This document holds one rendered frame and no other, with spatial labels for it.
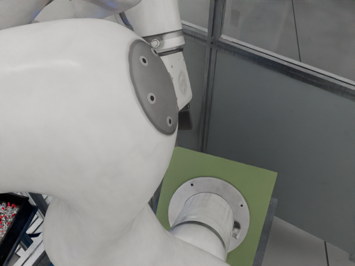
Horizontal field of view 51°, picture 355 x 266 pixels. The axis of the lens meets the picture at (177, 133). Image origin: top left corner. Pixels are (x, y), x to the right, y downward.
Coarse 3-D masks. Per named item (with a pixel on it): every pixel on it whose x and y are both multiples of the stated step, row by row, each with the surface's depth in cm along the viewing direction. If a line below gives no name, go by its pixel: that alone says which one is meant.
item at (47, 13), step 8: (56, 0) 146; (64, 0) 146; (48, 8) 143; (56, 8) 143; (64, 8) 143; (72, 8) 143; (40, 16) 140; (48, 16) 140; (56, 16) 140; (64, 16) 140; (72, 16) 142
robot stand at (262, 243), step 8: (160, 192) 99; (272, 200) 97; (152, 208) 96; (272, 208) 96; (272, 216) 95; (264, 224) 93; (264, 232) 92; (264, 240) 91; (264, 248) 90; (256, 256) 88; (256, 264) 87
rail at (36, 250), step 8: (40, 240) 98; (32, 248) 97; (40, 248) 97; (24, 256) 95; (32, 256) 95; (40, 256) 96; (16, 264) 94; (24, 264) 95; (32, 264) 94; (40, 264) 98; (48, 264) 101
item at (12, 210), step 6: (0, 204) 106; (6, 204) 106; (12, 204) 106; (0, 210) 105; (12, 210) 105; (0, 216) 104; (6, 216) 104; (12, 216) 104; (0, 222) 102; (6, 222) 102; (0, 228) 101; (6, 228) 101; (0, 234) 101; (0, 240) 99
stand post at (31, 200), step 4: (20, 192) 167; (24, 192) 163; (28, 192) 159; (28, 196) 165; (32, 196) 163; (36, 196) 168; (40, 196) 169; (28, 200) 171; (32, 200) 166; (36, 200) 167; (40, 200) 170; (44, 200) 173; (36, 204) 169; (40, 204) 171; (44, 204) 174; (40, 208) 173; (44, 208) 178; (36, 212) 181; (40, 212) 176; (44, 212) 177; (40, 216) 183; (44, 216) 179
